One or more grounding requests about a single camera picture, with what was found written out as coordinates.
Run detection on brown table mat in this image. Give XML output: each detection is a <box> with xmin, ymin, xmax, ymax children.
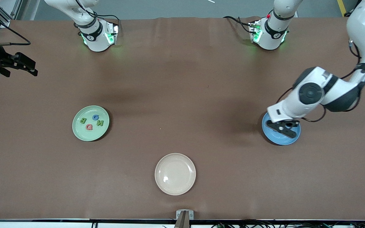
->
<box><xmin>0</xmin><ymin>16</ymin><xmax>365</xmax><ymax>221</ymax></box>

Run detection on grey metal bracket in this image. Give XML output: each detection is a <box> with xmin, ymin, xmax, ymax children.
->
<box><xmin>176</xmin><ymin>210</ymin><xmax>194</xmax><ymax>220</ymax></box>

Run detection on yellow tape strip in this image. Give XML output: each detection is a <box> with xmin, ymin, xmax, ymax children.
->
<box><xmin>337</xmin><ymin>0</ymin><xmax>349</xmax><ymax>17</ymax></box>

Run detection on brown camera post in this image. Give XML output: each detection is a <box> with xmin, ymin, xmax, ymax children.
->
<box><xmin>174</xmin><ymin>212</ymin><xmax>190</xmax><ymax>228</ymax></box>

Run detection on blue round plate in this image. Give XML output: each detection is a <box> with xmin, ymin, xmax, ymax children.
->
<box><xmin>262</xmin><ymin>112</ymin><xmax>301</xmax><ymax>146</ymax></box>

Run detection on beige round plate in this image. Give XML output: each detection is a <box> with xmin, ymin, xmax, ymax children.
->
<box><xmin>155</xmin><ymin>153</ymin><xmax>196</xmax><ymax>196</ymax></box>

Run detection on silver base connector block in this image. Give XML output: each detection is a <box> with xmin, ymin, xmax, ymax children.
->
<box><xmin>248</xmin><ymin>20</ymin><xmax>263</xmax><ymax>43</ymax></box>
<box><xmin>105</xmin><ymin>23</ymin><xmax>120</xmax><ymax>45</ymax></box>

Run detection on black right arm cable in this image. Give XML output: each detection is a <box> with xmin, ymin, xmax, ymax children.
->
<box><xmin>0</xmin><ymin>0</ymin><xmax>31</xmax><ymax>47</ymax></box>

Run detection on green round plate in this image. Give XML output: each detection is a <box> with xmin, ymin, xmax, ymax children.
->
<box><xmin>72</xmin><ymin>105</ymin><xmax>110</xmax><ymax>142</ymax></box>

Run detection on black base cable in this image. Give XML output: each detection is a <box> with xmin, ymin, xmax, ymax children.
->
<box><xmin>223</xmin><ymin>15</ymin><xmax>256</xmax><ymax>34</ymax></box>

